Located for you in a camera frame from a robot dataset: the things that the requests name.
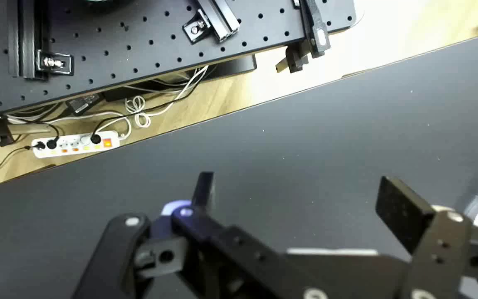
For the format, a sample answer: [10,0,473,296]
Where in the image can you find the aluminium rail profile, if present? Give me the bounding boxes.
[196,0,242,43]

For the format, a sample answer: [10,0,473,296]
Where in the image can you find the black clamp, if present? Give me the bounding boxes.
[274,0,332,75]

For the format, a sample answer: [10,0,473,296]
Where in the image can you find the white coiled cable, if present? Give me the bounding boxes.
[118,65,211,131]

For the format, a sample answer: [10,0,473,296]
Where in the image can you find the white power strip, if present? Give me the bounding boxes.
[30,131,123,161]

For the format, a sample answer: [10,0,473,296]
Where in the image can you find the black perforated breadboard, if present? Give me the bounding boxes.
[0,0,358,121]

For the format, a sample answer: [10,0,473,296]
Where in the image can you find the black upright rail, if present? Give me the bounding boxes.
[6,0,40,80]

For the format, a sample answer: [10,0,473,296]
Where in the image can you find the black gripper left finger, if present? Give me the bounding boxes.
[71,169,236,299]

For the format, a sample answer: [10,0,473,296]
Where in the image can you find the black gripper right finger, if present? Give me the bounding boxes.
[373,174,478,299]

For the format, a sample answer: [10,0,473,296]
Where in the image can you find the black corner bracket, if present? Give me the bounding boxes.
[181,13,214,45]
[35,50,75,76]

